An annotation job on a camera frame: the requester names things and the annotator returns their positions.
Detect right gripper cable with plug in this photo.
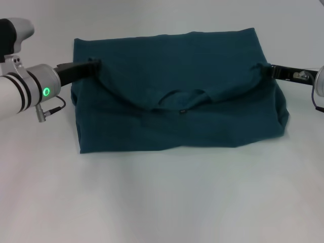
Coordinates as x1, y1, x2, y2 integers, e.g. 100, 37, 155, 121
293, 71, 324, 112

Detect teal FREE print t-shirt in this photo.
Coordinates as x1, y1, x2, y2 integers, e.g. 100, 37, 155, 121
70, 28, 291, 154

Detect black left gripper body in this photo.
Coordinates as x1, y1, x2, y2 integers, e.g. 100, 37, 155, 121
52, 60, 92, 89

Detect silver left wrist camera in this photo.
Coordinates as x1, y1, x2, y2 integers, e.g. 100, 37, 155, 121
0, 17, 35, 64

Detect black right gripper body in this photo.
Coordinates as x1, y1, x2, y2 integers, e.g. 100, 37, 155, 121
274, 65, 318, 85

